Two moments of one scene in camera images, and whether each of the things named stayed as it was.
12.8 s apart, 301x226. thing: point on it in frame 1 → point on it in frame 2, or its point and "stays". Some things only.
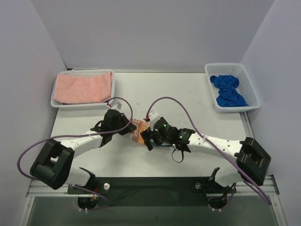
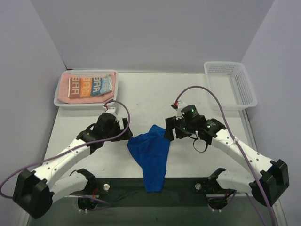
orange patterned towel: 140,126 → 84,86
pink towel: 84,87 stays
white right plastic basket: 246,88 stays
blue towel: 228,96 → 151,149
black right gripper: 147,137 → 169,128
